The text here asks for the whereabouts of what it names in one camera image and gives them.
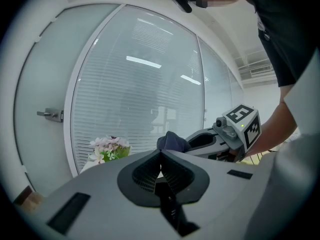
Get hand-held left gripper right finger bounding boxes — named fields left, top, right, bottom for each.
left=159, top=148, right=270, bottom=240

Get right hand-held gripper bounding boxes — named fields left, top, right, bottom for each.
left=184, top=104, right=262, bottom=162

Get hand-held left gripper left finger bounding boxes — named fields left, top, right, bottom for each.
left=14, top=148, right=182, bottom=240

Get dark blue cloth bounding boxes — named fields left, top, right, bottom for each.
left=156, top=130, right=193, bottom=153

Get person's right forearm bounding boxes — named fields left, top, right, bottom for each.
left=246, top=100, right=299, bottom=158

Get person's right hand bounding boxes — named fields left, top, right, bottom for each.
left=216, top=149, right=239, bottom=163

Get pink flowers in pot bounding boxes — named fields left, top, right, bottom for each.
left=88, top=134, right=132, bottom=165

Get white venetian blinds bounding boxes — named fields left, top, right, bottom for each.
left=70, top=5, right=205, bottom=173

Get ceiling air vent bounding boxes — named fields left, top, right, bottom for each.
left=249, top=64, right=274, bottom=76

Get frosted glass door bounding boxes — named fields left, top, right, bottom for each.
left=13, top=3, right=121, bottom=198

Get person's black shirt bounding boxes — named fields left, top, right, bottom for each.
left=246, top=0, right=320, bottom=88

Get silver door handle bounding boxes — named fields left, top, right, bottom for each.
left=36, top=107, right=65, bottom=123

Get black head-worn camera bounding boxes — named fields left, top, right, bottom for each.
left=170, top=0, right=193, bottom=14

